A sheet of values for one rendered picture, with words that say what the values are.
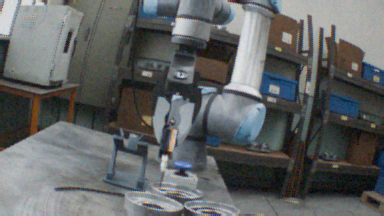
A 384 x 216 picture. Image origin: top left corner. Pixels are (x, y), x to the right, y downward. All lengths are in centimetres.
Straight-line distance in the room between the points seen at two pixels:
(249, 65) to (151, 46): 357
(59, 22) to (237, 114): 199
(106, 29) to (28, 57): 178
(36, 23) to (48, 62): 37
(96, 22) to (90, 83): 68
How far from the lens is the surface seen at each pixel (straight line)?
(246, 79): 131
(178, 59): 91
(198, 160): 136
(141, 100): 431
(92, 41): 468
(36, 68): 307
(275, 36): 443
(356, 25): 547
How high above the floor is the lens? 107
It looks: 4 degrees down
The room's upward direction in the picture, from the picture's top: 11 degrees clockwise
